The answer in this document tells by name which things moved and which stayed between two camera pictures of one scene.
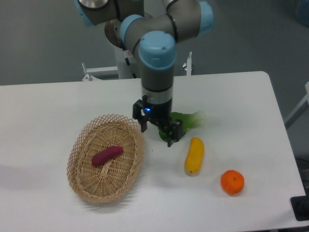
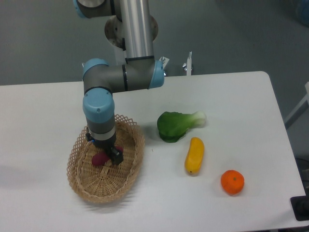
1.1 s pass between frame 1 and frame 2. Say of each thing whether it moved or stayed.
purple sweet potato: stayed
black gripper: moved
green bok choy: stayed
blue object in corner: stayed
